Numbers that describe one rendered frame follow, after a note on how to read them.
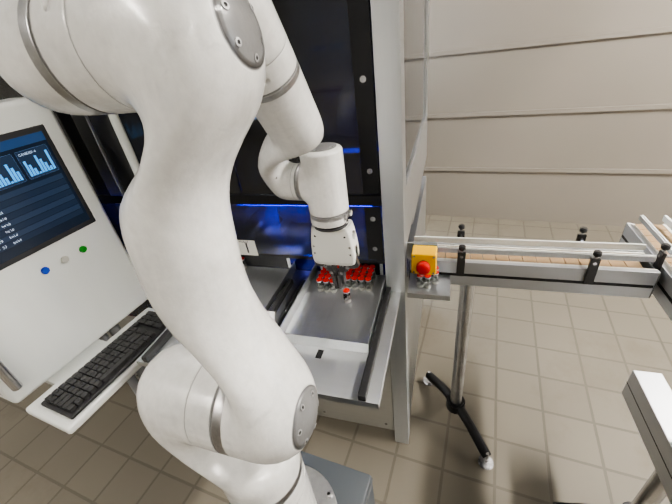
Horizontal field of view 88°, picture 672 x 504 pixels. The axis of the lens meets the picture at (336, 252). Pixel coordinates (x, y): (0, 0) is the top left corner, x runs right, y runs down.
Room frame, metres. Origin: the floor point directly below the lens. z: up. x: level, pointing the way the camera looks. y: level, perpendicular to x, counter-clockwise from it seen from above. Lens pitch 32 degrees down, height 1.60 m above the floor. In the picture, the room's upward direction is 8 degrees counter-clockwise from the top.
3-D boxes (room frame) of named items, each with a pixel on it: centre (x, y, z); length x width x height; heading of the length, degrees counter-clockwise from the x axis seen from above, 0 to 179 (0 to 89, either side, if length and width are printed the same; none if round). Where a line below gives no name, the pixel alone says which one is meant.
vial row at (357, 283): (0.91, -0.01, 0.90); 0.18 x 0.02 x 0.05; 70
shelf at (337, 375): (0.83, 0.20, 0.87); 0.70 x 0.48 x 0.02; 70
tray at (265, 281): (0.95, 0.33, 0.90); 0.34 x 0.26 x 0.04; 160
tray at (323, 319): (0.83, 0.02, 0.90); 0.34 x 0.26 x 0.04; 160
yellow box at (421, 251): (0.86, -0.26, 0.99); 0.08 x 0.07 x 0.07; 160
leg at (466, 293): (0.94, -0.44, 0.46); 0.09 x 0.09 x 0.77; 70
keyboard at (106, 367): (0.82, 0.74, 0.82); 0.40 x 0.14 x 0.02; 153
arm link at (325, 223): (0.67, 0.00, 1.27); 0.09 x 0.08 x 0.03; 69
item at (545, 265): (0.89, -0.58, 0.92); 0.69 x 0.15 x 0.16; 70
